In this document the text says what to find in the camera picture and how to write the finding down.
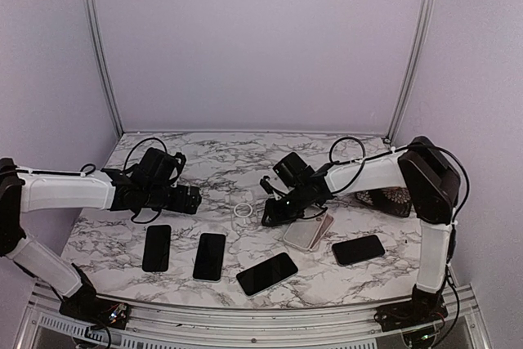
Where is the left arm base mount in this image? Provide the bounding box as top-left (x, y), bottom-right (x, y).
top-left (59, 264), bottom-right (131, 330)

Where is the aluminium right corner post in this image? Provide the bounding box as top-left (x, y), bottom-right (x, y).
top-left (387, 0), bottom-right (435, 141)

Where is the pink phone case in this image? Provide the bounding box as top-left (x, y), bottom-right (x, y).
top-left (310, 213), bottom-right (334, 250)

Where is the aluminium corner post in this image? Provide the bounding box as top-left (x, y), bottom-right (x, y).
top-left (83, 0), bottom-right (124, 139)
top-left (387, 0), bottom-right (435, 141)

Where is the aluminium left corner post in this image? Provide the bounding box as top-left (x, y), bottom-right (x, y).
top-left (83, 0), bottom-right (124, 139)

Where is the black phone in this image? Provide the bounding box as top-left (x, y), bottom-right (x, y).
top-left (236, 253), bottom-right (298, 297)
top-left (332, 235), bottom-right (385, 266)
top-left (142, 225), bottom-right (171, 272)
top-left (192, 233), bottom-right (226, 282)

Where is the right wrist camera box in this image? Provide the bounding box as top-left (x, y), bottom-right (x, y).
top-left (259, 176), bottom-right (284, 200)

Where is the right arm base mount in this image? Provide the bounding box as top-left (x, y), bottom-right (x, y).
top-left (373, 285), bottom-right (449, 332)

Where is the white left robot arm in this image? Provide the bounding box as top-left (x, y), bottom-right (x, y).
top-left (1, 148), bottom-right (202, 320)

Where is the clear magsafe phone case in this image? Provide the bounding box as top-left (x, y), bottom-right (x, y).
top-left (226, 189), bottom-right (260, 232)

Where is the aluminium front rail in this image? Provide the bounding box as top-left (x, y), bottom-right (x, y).
top-left (16, 287), bottom-right (491, 349)

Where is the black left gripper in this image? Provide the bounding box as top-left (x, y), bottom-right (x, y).
top-left (144, 184), bottom-right (202, 214)

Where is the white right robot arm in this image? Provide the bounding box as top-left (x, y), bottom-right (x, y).
top-left (260, 136), bottom-right (470, 323)

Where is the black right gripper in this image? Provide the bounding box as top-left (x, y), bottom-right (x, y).
top-left (262, 184), bottom-right (311, 226)

